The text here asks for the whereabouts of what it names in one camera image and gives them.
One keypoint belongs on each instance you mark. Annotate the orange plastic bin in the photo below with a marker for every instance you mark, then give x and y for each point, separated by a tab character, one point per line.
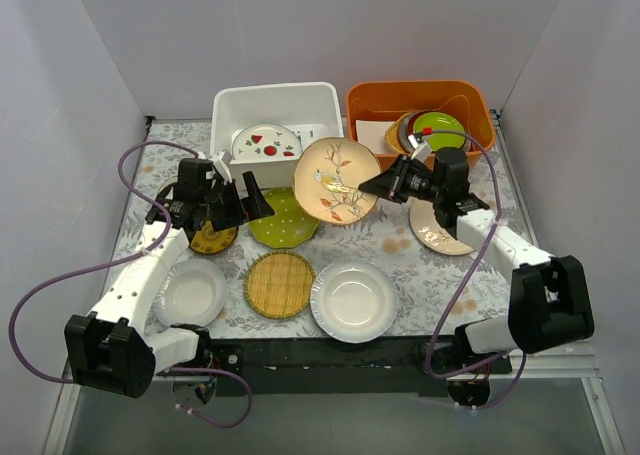
389	101

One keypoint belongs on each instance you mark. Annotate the stack of plates in bin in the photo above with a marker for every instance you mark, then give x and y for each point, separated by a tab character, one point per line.
397	135

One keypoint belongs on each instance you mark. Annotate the small white dark bowl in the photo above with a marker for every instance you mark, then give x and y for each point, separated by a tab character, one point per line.
166	189

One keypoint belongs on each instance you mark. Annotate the green dotted scalloped plate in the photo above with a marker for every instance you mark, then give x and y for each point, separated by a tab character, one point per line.
289	227

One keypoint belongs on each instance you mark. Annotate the aluminium frame rail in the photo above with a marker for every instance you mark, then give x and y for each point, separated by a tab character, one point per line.
572	361

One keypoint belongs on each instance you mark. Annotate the woven bamboo round plate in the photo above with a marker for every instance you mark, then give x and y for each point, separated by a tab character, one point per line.
278	285

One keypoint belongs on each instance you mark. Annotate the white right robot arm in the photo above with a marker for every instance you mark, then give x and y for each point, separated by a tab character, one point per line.
549	303

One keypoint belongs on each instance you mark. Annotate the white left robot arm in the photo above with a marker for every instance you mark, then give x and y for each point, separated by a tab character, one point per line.
107	348

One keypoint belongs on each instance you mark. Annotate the beige green floral plate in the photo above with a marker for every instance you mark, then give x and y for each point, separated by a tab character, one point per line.
427	230

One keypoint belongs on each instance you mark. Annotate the beige bird pattern plate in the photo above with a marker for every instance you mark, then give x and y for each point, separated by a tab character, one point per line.
327	178

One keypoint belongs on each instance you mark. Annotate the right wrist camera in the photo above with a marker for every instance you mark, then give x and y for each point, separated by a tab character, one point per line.
451	171

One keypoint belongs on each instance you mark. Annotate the white paper in orange bin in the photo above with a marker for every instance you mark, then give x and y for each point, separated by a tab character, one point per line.
372	135

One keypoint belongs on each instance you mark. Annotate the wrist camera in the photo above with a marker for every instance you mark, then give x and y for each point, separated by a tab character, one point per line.
451	171
195	175

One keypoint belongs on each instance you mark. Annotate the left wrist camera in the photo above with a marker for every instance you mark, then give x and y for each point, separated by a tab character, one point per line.
195	175

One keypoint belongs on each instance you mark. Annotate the white deep plate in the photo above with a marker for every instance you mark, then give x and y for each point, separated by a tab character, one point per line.
354	301
194	292

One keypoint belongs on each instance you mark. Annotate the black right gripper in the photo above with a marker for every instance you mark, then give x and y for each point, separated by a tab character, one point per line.
400	179

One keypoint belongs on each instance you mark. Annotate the white plastic bin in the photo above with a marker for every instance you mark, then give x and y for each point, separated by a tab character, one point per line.
310	110

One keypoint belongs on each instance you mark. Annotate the green plate in orange bin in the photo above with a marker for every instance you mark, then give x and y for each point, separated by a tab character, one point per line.
445	130

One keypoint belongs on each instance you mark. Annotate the white watermelon pattern plate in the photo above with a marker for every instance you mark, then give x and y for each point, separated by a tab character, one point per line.
266	142

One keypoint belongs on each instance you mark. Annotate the white deep plate centre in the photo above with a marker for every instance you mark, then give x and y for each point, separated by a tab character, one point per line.
354	301

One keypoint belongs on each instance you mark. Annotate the small yellow black dish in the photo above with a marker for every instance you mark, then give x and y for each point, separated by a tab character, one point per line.
208	241

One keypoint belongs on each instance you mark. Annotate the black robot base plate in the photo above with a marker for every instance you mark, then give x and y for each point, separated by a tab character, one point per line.
390	364

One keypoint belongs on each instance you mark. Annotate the white deep plate left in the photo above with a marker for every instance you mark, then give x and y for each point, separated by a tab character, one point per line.
194	292

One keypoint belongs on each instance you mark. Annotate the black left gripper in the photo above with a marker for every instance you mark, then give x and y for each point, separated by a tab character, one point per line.
230	207

